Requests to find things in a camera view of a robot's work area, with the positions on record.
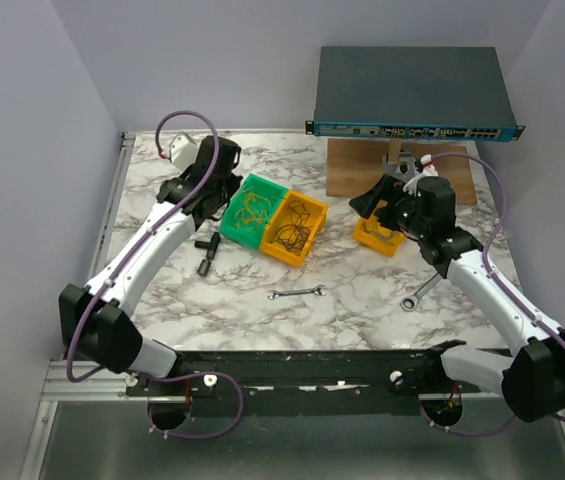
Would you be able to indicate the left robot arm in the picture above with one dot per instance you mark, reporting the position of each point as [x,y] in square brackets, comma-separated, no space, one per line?
[96,318]

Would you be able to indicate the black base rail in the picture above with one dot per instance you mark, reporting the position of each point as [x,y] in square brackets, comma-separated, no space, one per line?
[301,383]

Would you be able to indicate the yellow bin right side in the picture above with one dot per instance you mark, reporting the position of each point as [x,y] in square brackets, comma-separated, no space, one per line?
[369,233]

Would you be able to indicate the grey stand bracket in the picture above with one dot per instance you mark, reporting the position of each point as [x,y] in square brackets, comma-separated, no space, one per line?
[398,162]

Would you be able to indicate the green plastic bin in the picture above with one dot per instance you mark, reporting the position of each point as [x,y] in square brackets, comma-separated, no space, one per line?
[251,209]

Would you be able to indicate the wooden board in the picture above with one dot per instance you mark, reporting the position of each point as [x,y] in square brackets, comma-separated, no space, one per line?
[355,165]

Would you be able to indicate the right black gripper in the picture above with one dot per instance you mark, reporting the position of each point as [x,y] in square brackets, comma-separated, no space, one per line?
[387,188]

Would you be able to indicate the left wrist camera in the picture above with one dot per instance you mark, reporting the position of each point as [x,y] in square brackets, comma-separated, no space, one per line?
[181,152]

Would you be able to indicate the open-end silver wrench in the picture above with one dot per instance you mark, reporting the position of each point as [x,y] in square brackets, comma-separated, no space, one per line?
[319,290]

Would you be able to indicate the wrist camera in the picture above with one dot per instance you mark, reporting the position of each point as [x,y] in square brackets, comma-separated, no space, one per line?
[181,152]
[428,170]

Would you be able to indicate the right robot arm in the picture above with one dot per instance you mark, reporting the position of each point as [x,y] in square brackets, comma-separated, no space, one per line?
[531,379]

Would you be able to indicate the network switch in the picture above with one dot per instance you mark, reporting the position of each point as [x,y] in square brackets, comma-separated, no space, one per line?
[412,93]

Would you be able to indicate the black T-shaped tool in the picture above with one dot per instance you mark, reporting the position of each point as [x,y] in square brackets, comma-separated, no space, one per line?
[210,247]

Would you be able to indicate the yellow bin beside green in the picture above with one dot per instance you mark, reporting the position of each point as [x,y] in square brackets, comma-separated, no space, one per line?
[291,233]

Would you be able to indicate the ratchet ring wrench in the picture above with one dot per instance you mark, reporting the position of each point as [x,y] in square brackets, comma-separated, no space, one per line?
[410,302]

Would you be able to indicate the aluminium frame rail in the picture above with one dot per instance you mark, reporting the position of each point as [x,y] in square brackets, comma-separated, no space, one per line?
[63,392]

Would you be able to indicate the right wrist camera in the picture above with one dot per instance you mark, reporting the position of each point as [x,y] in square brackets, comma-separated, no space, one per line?
[428,170]

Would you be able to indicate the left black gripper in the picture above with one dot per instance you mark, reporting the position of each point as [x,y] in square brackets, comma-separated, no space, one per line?
[232,183]

